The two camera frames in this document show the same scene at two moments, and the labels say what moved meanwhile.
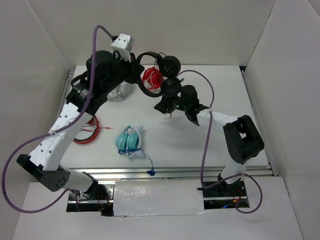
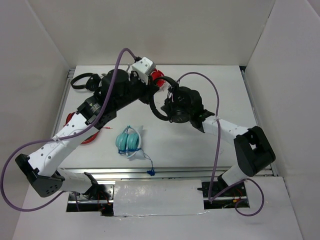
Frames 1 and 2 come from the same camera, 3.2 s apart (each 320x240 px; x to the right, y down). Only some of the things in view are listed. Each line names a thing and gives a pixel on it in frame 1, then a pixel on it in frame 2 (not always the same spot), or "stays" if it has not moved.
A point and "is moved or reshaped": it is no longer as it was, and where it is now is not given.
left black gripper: x=135 y=69 to x=149 y=90
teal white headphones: x=128 y=143 stays
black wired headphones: x=169 y=67 is moved or reshaped
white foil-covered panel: x=133 y=198 stays
